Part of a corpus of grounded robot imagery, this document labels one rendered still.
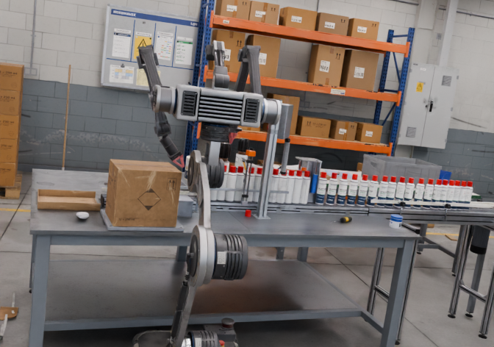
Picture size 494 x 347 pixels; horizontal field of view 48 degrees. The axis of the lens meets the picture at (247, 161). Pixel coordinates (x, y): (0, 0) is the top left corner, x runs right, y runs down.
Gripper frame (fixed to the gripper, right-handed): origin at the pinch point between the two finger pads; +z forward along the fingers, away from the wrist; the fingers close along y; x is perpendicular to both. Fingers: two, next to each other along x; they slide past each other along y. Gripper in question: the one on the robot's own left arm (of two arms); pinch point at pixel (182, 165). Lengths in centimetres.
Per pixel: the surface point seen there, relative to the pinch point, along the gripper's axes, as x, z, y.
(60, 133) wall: 73, 20, 458
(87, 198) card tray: 52, -13, 9
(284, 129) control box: -57, 11, -18
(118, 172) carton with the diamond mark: 29, -30, -46
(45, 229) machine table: 69, -28, -46
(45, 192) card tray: 68, -28, 12
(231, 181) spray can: -18.0, 23.3, -3.5
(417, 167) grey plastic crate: -182, 164, 105
